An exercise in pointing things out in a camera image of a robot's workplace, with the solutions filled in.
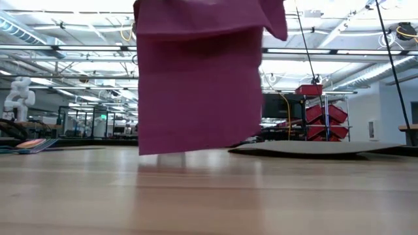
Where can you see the wooden desk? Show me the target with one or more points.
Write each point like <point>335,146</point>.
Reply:
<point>408,128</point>

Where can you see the round grey placemat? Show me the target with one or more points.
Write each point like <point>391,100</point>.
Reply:
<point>320,148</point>

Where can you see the red storage bin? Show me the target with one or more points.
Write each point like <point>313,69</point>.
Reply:
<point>339,132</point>
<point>308,90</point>
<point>316,132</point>
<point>315,113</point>
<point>338,114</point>

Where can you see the grey rectangular panel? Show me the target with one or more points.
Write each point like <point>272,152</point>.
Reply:
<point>371,130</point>

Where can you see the black monitor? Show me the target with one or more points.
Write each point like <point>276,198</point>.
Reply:
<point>284,106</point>

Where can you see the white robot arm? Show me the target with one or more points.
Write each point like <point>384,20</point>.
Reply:
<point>21,94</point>

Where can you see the long white light bar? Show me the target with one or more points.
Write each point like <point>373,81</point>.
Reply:
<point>294,51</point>

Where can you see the metal shelf rack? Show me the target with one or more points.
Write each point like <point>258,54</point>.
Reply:
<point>327,99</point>

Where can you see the magenta cloth napkin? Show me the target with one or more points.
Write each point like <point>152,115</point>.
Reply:
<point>196,81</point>

